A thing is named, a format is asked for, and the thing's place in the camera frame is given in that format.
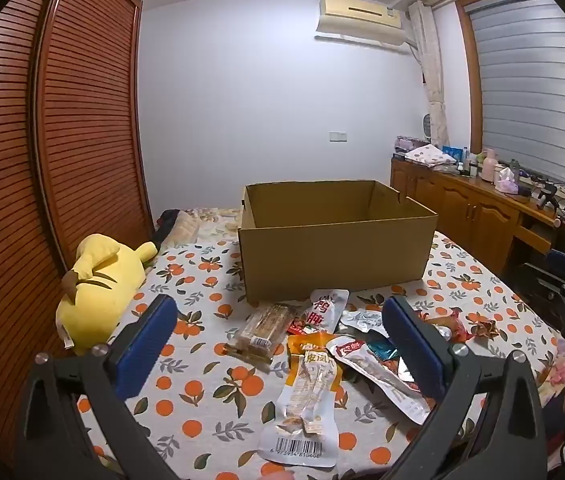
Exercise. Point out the pink storage bag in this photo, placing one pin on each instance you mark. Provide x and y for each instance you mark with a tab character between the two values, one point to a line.
409	144

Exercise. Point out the yellow plush toy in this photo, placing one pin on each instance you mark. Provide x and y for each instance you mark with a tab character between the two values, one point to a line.
102	285

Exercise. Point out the louvered wooden wardrobe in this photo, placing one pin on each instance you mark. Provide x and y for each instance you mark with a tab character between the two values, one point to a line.
87	110

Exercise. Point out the grey window blind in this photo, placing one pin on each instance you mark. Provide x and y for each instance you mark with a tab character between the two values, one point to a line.
537	85

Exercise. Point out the pink tissue pack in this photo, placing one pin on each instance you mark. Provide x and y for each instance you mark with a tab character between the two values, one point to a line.
507	181

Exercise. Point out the teal snack packet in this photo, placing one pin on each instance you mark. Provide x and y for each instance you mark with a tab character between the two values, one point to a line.
380	349

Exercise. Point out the white wall switch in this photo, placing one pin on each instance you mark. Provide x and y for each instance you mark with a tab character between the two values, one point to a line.
337	136

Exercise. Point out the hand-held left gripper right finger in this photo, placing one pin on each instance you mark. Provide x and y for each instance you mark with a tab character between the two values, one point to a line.
415	355

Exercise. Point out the floral blanket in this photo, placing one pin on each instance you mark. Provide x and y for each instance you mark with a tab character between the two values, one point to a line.
212	225

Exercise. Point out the wooden cabinet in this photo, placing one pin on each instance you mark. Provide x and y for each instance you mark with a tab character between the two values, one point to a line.
462	205

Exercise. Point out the small red snack packet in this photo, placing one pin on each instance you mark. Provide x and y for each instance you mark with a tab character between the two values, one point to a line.
297	328

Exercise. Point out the red gold snack wrapper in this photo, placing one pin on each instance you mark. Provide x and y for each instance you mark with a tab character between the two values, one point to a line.
485	330

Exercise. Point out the long orange white snack packet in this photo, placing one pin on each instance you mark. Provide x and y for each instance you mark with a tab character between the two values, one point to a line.
307	400

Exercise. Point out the folded floral cloth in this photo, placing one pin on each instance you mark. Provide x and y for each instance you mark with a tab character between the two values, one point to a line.
430	155

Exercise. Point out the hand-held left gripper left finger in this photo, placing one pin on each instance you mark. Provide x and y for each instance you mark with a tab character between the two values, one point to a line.
145	345

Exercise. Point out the white packet with red label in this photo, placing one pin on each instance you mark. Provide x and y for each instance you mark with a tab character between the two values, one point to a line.
377	375

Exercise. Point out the silver snack packet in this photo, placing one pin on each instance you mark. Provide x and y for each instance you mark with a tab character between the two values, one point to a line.
405	371

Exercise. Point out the small white fan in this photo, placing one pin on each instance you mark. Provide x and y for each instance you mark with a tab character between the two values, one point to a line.
428	127

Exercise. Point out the grey white snack packet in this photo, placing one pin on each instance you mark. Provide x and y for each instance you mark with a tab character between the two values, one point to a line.
362	319

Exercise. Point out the patterned curtain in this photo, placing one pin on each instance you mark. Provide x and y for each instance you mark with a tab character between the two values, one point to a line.
435	85

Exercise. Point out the wall air conditioner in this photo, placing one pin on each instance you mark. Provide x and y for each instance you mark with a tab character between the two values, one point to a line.
357	15

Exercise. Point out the blue box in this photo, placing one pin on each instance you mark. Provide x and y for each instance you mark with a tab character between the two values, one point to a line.
452	151

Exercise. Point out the white red snack packet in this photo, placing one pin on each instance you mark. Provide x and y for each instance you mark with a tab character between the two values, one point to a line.
325	310

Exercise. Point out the wooden window frame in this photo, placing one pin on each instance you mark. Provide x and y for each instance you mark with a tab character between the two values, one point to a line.
470	85

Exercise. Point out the dark cloth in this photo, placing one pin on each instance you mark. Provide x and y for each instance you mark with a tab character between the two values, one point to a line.
167	227

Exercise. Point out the brown cardboard box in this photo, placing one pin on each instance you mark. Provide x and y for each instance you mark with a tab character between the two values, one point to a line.
332	255

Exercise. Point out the pink bottle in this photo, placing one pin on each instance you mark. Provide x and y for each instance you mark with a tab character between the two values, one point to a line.
487	167

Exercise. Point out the orange fruit print blanket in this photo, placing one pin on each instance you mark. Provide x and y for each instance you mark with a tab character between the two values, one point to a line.
202	410

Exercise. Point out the pink bread snack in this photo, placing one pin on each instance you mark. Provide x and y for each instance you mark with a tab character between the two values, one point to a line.
447	324

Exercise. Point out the clear bread packet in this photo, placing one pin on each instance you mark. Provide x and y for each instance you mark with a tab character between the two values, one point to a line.
262	332

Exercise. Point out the white bottle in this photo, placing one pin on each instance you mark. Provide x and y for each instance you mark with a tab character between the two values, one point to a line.
472	167

